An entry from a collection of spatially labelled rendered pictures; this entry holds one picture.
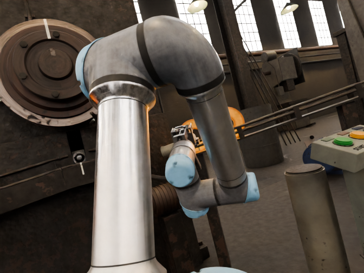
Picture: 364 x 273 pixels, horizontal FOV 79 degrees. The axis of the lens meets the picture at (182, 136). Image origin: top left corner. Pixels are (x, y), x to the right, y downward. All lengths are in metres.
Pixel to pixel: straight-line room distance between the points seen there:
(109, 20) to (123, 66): 1.06
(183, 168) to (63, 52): 0.72
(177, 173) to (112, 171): 0.26
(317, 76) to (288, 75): 5.05
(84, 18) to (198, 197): 1.12
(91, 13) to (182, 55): 1.10
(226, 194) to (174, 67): 0.36
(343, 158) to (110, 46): 0.57
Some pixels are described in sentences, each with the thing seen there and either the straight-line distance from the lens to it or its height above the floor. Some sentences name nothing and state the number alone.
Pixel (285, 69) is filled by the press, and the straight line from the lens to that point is 8.67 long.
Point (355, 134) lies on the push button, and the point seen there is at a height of 0.61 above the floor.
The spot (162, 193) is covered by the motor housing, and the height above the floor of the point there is 0.51.
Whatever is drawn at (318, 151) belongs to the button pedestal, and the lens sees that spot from 0.69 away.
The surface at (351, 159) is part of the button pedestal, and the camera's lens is 0.66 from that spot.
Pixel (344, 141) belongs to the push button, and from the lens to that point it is 0.69.
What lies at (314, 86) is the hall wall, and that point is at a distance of 13.30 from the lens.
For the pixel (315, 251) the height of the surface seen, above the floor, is 0.27.
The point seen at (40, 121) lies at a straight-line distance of 1.08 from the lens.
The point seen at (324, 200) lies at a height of 0.42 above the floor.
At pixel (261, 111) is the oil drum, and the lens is 3.39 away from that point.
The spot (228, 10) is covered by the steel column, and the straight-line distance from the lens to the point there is 5.51.
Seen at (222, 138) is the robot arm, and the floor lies 0.69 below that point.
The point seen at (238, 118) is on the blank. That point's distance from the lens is 1.03.
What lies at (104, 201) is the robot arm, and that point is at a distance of 0.33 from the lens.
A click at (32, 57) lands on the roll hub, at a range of 1.07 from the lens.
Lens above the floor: 0.72
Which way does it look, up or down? level
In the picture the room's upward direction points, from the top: 14 degrees counter-clockwise
